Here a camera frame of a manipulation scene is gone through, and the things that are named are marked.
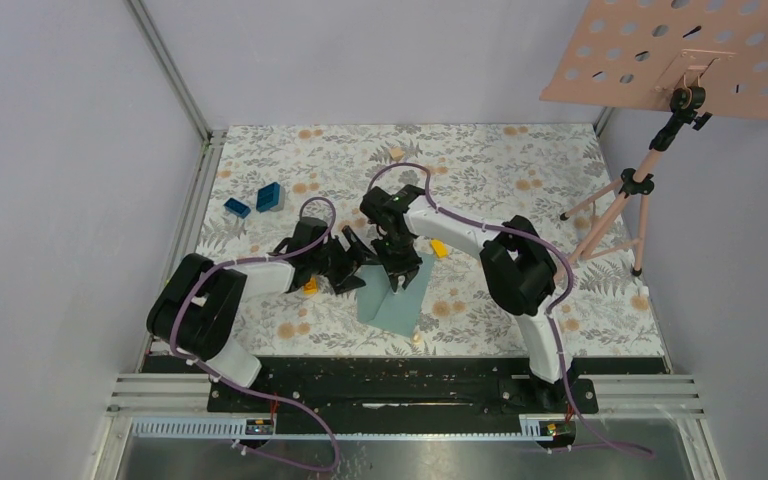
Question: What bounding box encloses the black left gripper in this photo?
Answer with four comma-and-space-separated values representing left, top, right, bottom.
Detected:
309, 227, 382, 293

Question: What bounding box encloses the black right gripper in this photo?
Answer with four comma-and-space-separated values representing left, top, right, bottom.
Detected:
373, 232, 424, 291

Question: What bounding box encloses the teal paper envelope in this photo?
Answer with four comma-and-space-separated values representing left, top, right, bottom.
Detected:
355, 253, 436, 338

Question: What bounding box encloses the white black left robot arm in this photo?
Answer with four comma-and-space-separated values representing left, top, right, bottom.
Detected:
146, 216, 380, 411

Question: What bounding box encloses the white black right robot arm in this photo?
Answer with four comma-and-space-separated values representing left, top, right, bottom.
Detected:
360, 185, 574, 412

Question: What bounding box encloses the yellow rectangular block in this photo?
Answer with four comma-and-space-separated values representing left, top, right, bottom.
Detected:
430, 239, 449, 259

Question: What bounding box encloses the small orange lego brick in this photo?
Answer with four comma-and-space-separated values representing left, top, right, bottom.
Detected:
302, 278, 319, 295

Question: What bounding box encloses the large blue lego brick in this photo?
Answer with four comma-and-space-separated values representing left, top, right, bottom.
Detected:
256, 182, 285, 213

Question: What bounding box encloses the small tan wooden cube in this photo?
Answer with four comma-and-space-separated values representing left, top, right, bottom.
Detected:
388, 147, 405, 162

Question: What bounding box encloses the floral patterned table mat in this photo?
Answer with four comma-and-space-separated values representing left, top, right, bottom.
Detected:
169, 123, 658, 359

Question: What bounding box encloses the small blue lego brick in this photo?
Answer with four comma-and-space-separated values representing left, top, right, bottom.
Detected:
223, 198, 251, 219

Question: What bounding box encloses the pink music stand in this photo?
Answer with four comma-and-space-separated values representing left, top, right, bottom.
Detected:
541, 1, 768, 260

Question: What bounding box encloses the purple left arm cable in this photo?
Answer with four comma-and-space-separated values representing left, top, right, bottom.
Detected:
168, 196, 342, 473

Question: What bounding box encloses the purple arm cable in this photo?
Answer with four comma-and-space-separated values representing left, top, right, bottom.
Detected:
365, 162, 656, 462
168, 196, 342, 473

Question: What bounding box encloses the white slotted cable duct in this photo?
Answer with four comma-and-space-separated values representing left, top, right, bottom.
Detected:
130, 415, 560, 442

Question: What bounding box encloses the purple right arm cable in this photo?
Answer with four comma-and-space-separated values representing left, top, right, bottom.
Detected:
365, 162, 656, 462

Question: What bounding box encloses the aluminium frame post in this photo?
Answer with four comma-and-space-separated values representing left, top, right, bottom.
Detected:
124, 0, 212, 143

